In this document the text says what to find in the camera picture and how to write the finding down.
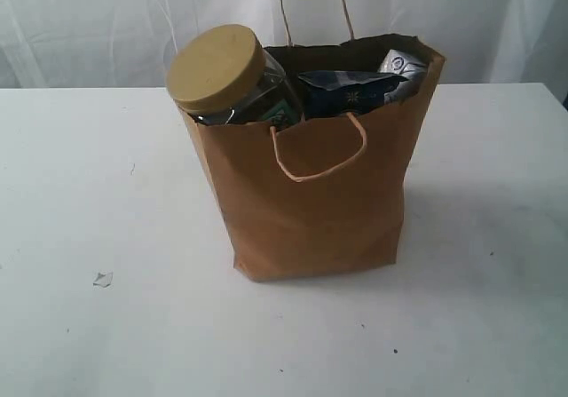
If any spaghetti packet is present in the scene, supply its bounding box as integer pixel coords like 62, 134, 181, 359
297, 70, 407, 119

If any clear nut jar gold lid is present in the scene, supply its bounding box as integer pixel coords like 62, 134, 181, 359
166, 24, 303, 130

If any white printed snack pouch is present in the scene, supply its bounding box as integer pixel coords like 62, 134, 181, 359
378, 49, 428, 104

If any brown paper shopping bag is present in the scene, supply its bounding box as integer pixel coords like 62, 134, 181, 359
175, 0, 446, 282

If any clear plastic scrap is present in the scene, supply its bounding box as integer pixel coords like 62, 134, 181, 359
92, 272, 114, 289

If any white backdrop curtain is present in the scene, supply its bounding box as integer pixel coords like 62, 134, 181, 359
1, 0, 567, 98

